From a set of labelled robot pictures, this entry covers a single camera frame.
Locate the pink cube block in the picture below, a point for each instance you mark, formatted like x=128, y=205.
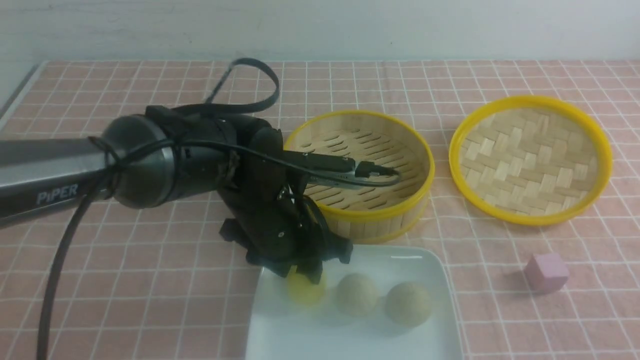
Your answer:
x=546, y=273

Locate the white square plate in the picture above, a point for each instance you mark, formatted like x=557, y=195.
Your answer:
x=280, y=329

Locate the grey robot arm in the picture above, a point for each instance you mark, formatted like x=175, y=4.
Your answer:
x=146, y=161

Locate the greenish steamed bun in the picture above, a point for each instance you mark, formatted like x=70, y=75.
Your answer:
x=408, y=304

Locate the pale steamed bun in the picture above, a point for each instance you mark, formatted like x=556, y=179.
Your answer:
x=356, y=295

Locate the pink checkered tablecloth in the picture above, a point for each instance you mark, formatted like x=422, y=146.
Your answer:
x=160, y=284

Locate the bamboo steamer basket yellow rim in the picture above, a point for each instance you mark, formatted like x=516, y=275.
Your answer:
x=369, y=215

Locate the bamboo steamer lid yellow rim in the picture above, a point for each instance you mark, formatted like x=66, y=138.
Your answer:
x=530, y=160

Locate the yellow steamed bun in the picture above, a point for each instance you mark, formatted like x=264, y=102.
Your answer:
x=304, y=292

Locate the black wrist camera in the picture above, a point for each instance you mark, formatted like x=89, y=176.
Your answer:
x=338, y=171

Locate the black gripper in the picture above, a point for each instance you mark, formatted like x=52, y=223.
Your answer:
x=272, y=219

